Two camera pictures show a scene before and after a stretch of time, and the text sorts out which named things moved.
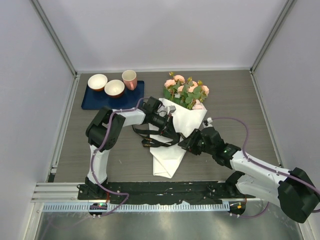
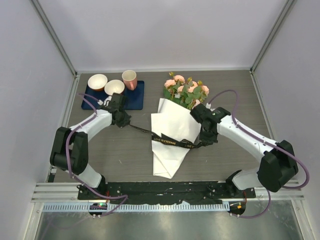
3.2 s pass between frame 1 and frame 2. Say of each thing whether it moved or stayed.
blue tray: stayed
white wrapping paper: stayed
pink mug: stayed
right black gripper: moved
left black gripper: moved
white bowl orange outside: stayed
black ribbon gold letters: moved
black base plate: stayed
